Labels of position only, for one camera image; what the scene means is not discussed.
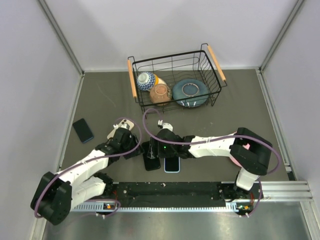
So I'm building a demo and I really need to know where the aluminium frame post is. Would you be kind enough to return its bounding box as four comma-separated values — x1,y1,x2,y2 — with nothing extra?
36,0,85,76
258,0,305,72

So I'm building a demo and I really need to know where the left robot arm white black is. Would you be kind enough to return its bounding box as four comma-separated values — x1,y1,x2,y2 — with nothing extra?
30,127,142,226

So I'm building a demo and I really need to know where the blue white patterned bowl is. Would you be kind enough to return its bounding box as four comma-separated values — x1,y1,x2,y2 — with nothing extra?
137,71,158,91

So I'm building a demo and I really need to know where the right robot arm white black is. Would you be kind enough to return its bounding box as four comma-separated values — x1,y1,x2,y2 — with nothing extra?
151,127,273,198

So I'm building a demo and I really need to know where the light blue phone case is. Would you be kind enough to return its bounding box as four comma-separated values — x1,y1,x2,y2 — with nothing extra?
163,157,181,174

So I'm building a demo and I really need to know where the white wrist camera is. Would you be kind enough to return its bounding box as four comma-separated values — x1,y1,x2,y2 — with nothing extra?
113,121,135,131
157,120,173,132

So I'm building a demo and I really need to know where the right aluminium frame post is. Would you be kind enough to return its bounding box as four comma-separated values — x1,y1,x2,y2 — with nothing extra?
258,0,305,72

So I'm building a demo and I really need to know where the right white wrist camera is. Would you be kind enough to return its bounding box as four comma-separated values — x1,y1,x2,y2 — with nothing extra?
157,120,173,132

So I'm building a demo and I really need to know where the black wire dish basket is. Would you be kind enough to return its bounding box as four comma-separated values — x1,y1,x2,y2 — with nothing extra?
127,43,228,113

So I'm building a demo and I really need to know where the brown ceramic bowl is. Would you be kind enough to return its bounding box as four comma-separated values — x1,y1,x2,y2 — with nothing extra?
149,83,172,106

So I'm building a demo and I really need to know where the teal blue plate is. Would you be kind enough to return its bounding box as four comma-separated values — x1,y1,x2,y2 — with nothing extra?
172,78,210,108

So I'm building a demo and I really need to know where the slotted grey cable duct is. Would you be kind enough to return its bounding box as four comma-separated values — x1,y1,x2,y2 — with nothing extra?
71,201,252,214

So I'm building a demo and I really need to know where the blue edged black phone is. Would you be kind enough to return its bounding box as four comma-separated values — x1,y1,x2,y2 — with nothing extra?
72,118,94,144

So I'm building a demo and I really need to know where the black phone case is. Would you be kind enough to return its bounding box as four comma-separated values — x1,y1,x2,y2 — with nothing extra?
141,141,158,159

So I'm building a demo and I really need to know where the yellow bowl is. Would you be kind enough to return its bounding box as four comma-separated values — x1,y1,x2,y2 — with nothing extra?
153,74,167,85

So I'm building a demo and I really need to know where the left aluminium frame post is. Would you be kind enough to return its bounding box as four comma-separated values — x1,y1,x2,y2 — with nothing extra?
36,0,85,76

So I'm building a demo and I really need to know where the pink plate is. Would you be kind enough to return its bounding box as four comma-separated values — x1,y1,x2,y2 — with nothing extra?
229,143,250,168

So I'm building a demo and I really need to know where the beige phone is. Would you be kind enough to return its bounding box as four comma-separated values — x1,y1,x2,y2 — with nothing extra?
106,118,135,140

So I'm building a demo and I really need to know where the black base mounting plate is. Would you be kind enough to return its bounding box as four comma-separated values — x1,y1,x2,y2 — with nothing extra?
99,181,258,208

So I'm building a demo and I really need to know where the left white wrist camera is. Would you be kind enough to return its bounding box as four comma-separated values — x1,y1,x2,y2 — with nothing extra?
113,121,135,131

